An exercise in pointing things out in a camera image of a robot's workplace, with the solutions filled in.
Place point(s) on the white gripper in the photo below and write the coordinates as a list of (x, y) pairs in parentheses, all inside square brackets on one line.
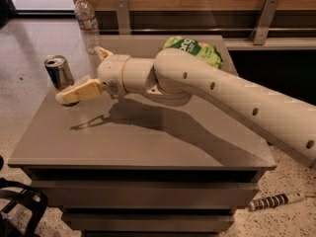
[(110, 73)]

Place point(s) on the Red Bull can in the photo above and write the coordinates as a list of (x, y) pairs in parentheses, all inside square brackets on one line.
[(59, 72)]

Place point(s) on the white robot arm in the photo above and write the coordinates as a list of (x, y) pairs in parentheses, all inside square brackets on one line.
[(173, 76)]

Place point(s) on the clear plastic water bottle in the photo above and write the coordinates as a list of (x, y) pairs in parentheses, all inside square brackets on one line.
[(88, 24)]

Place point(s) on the grey drawer cabinet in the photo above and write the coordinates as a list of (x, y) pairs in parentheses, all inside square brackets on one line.
[(134, 168)]

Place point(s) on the green snack chip bag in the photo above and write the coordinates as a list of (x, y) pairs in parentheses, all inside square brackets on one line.
[(206, 52)]

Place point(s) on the black chair base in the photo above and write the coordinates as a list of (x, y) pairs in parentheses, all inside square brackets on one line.
[(25, 207)]

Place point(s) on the white power strip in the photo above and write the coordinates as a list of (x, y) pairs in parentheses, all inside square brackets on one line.
[(275, 201)]

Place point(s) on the horizontal metal rail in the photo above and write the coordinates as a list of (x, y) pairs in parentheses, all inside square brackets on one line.
[(283, 30)]

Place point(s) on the left metal wall bracket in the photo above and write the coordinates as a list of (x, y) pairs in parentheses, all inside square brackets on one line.
[(123, 17)]

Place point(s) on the metal wall bracket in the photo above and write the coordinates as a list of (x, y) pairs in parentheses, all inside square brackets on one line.
[(260, 33), (123, 17)]

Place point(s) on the right metal wall bracket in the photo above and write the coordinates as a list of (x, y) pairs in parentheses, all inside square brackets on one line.
[(260, 33)]

